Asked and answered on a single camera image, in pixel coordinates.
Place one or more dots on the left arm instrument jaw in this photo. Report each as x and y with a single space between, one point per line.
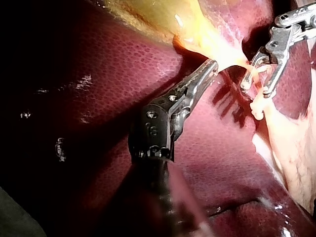
203 80
190 81

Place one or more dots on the left arm instrument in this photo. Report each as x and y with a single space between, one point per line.
154 130

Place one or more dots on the right arm instrument jaw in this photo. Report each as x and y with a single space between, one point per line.
277 74
254 65

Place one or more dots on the right arm instrument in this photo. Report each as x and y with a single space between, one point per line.
284 37

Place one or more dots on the dark left arm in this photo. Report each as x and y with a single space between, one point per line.
158 197

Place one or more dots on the dark red liver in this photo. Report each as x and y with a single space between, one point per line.
217 153

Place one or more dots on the pale fatty tissue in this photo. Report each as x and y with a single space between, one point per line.
293 158

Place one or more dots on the gallbladder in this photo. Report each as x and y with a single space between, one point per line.
172 17

